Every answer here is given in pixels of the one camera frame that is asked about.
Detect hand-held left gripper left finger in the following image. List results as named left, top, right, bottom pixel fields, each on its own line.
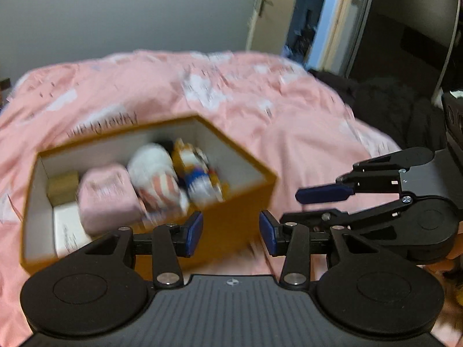
left=87, top=211, right=204, bottom=290

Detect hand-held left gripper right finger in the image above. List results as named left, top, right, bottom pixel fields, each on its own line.
left=258, top=210, right=380, bottom=290

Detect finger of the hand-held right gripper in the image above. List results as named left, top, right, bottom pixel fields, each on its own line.
left=280, top=196, right=408, bottom=231
left=295, top=147, right=435, bottom=204

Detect orange cardboard box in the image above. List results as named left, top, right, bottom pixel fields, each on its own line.
left=20, top=115, right=278, bottom=274

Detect orange and blue plush toy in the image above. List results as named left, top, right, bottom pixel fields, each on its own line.
left=171, top=138, right=229, bottom=205

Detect white striped plush toy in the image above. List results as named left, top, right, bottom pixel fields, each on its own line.
left=126, top=143, right=191, bottom=225

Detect pink cloth bundle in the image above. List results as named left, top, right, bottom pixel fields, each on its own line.
left=77, top=164, right=142, bottom=236

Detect pink printed blanket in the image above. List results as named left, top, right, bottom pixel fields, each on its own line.
left=0, top=50, right=463, bottom=347

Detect black cloth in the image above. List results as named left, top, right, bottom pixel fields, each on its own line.
left=307, top=68, right=450, bottom=153

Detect white printed booklet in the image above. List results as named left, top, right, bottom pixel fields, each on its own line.
left=53, top=202, right=95, bottom=260

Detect small brown cardboard box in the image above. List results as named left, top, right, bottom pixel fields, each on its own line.
left=47, top=172, right=81, bottom=205

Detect white pole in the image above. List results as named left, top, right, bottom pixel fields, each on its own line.
left=430, top=0, right=463, bottom=102

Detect white door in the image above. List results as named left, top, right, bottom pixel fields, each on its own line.
left=246, top=0, right=303, bottom=53

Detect grey wardrobe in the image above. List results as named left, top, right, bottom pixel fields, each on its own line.
left=345, top=0, right=463, bottom=82

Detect metal door handle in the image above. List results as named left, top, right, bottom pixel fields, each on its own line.
left=253, top=0, right=274, bottom=17

